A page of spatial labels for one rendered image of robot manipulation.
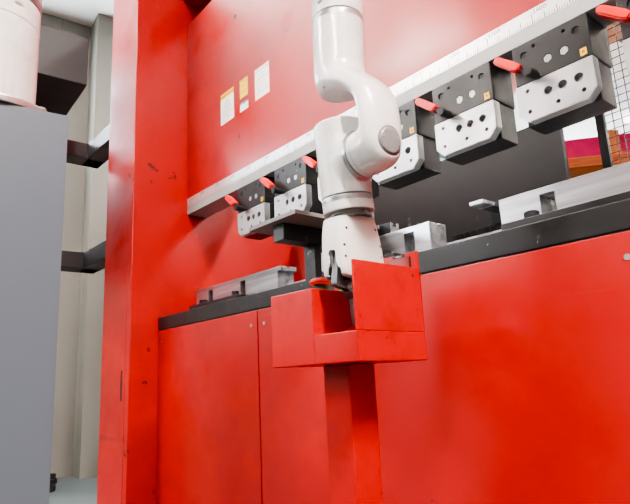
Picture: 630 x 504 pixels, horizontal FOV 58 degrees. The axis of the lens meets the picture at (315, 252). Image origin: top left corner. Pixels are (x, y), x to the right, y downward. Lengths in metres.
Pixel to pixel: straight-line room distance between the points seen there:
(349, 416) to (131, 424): 1.21
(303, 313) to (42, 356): 0.38
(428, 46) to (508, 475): 0.92
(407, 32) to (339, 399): 0.91
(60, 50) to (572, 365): 2.03
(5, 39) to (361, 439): 0.77
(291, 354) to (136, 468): 1.18
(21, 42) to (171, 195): 1.33
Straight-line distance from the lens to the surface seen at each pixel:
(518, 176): 1.83
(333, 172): 0.92
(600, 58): 1.21
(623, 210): 0.96
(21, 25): 0.95
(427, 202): 2.01
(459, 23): 1.39
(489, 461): 1.07
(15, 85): 0.91
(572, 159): 5.43
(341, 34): 1.02
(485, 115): 1.26
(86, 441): 4.91
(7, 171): 0.82
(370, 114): 0.89
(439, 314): 1.11
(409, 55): 1.45
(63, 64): 2.40
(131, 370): 2.02
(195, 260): 2.17
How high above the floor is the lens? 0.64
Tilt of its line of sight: 13 degrees up
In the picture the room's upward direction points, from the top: 3 degrees counter-clockwise
